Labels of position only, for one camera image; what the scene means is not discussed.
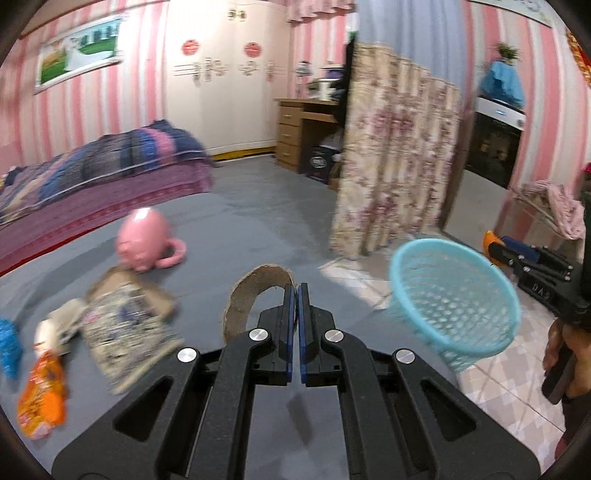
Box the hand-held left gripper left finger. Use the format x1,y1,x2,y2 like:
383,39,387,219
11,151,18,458
52,282,296,480

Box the light blue plastic basket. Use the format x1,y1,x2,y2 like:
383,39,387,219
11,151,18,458
388,237,522,374

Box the white wardrobe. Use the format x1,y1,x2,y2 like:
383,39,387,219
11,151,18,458
164,0,296,160

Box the bed with purple sheet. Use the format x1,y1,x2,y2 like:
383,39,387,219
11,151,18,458
0,119,215,278

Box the green white wall picture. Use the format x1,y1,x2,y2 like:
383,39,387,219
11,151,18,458
508,0,552,24

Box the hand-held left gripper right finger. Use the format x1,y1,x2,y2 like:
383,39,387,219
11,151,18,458
298,282,541,480

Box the potted green plant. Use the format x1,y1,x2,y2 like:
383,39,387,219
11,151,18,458
493,41,520,63

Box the grey blanket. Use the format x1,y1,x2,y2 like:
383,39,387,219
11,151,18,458
0,194,458,480

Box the plaid quilt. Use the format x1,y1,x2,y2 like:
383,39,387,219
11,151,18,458
0,119,213,227

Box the pink octopus toy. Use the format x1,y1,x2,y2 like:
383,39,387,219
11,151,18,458
115,208,188,273

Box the pink curtain valance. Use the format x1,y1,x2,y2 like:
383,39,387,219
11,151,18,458
286,0,358,24

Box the cardboard tube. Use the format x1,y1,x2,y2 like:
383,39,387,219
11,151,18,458
223,263,296,344

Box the grey printed snack packet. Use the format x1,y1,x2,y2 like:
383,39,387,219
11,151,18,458
81,281,183,393

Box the red gold wall hanging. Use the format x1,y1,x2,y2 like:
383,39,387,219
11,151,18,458
566,28,591,88

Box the dark hanging clothes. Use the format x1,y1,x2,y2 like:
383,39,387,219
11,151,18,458
339,39,361,139

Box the blue cloth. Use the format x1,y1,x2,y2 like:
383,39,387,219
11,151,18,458
478,60,526,109

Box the framed wedding picture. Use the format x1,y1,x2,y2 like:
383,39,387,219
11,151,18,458
34,14,125,95

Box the person's right hand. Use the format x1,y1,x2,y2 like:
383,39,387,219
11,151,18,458
544,318,591,400

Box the blue plastic bag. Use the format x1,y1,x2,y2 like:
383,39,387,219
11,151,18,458
0,318,23,380

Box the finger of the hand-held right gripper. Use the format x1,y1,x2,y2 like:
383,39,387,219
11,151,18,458
489,244,574,281
501,236,571,268

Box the pink cloth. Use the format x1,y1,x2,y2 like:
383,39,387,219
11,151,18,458
517,181,587,241

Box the desk lamp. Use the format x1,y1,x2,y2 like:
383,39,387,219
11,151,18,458
295,60,312,99

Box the wooden desk with drawers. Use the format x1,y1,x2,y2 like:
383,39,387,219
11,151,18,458
274,97,345,174

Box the white printer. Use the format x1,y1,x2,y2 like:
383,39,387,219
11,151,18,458
309,78,338,101

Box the orange snack packet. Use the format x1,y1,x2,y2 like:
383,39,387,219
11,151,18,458
17,348,68,440

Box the black silver cabinet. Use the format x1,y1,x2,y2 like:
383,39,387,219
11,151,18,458
464,95,527,190

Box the black cardboard box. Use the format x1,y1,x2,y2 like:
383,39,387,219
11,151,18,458
300,144,338,183

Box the floral curtain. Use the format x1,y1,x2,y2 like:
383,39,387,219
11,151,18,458
329,0,467,261

